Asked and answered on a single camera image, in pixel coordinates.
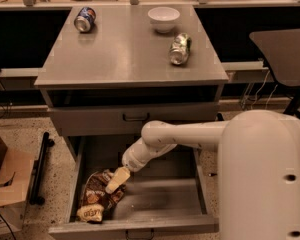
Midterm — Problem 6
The brown chip bag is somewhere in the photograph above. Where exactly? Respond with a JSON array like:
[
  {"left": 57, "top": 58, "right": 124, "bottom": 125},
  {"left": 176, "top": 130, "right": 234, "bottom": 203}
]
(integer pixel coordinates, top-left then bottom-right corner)
[{"left": 77, "top": 170, "right": 126, "bottom": 223}]

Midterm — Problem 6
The cardboard box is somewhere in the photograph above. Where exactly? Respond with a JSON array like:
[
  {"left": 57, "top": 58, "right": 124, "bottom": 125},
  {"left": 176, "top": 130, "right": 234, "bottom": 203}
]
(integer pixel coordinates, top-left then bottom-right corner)
[{"left": 0, "top": 137, "right": 34, "bottom": 235}]

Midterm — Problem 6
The dark chair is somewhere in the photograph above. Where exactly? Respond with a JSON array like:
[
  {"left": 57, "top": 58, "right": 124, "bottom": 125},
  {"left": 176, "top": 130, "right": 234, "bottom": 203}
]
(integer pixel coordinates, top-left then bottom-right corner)
[{"left": 249, "top": 29, "right": 300, "bottom": 119}]

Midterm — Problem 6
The blue soda can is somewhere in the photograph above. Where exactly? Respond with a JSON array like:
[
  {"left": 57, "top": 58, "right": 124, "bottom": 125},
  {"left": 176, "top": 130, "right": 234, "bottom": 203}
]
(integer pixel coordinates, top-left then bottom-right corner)
[{"left": 74, "top": 7, "right": 96, "bottom": 33}]

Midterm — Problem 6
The grey drawer cabinet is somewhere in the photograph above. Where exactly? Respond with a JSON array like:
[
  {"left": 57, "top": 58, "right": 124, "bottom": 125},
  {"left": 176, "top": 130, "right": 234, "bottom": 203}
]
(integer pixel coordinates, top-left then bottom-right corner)
[{"left": 35, "top": 5, "right": 228, "bottom": 156}]

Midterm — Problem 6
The green soda can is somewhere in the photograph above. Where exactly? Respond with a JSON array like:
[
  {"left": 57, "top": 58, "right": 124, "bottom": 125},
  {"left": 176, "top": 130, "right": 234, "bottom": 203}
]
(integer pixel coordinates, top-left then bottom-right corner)
[{"left": 169, "top": 33, "right": 192, "bottom": 65}]

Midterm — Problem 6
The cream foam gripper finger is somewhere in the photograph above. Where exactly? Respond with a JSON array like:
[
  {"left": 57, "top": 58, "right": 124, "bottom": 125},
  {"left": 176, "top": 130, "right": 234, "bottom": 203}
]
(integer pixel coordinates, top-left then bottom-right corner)
[{"left": 105, "top": 167, "right": 130, "bottom": 194}]

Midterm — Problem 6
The black bar left floor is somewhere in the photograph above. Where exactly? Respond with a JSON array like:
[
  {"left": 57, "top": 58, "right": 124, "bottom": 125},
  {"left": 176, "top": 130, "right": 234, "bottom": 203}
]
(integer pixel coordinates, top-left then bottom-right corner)
[{"left": 29, "top": 132, "right": 54, "bottom": 205}]

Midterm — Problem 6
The closed grey top drawer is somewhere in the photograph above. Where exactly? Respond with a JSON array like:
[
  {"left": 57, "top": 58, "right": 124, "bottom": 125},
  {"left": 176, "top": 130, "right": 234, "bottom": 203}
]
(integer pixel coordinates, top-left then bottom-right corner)
[{"left": 49, "top": 102, "right": 219, "bottom": 136}]

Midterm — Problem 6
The white bowl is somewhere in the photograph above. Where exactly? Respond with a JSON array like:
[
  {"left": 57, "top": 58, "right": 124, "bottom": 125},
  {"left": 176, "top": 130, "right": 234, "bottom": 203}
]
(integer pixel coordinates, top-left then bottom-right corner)
[{"left": 148, "top": 7, "right": 180, "bottom": 33}]

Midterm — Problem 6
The open grey middle drawer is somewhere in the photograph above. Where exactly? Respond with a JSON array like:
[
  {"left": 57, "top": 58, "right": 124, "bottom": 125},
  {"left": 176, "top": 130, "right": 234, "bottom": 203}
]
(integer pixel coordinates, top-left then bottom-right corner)
[{"left": 49, "top": 134, "right": 219, "bottom": 240}]

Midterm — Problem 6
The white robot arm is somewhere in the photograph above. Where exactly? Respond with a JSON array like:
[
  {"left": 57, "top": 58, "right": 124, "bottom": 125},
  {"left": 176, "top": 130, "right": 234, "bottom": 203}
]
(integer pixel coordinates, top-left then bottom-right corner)
[{"left": 106, "top": 110, "right": 300, "bottom": 240}]

